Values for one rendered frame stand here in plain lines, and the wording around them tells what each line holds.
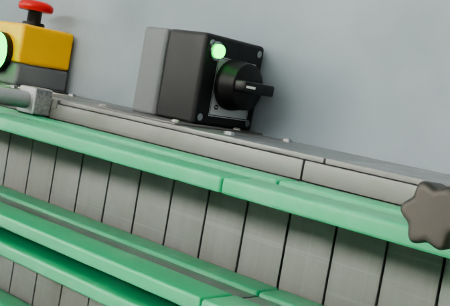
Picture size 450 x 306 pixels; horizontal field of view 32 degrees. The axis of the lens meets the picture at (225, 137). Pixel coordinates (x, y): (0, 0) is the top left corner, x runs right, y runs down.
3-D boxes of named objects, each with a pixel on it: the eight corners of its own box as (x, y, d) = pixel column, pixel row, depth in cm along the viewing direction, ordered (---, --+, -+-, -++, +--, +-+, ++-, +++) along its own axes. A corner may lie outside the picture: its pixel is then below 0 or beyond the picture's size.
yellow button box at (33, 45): (34, 86, 95) (-20, 78, 90) (43, 26, 95) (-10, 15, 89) (68, 94, 91) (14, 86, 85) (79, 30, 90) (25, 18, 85)
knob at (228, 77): (242, 112, 70) (271, 118, 68) (209, 107, 67) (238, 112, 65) (251, 63, 70) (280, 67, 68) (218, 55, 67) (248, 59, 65)
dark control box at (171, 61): (193, 120, 77) (130, 111, 71) (206, 41, 77) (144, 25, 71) (256, 132, 72) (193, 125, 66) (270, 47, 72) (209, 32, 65)
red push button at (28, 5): (7, 25, 90) (12, -4, 89) (36, 31, 93) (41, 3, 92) (27, 28, 87) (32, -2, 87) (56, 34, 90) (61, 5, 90)
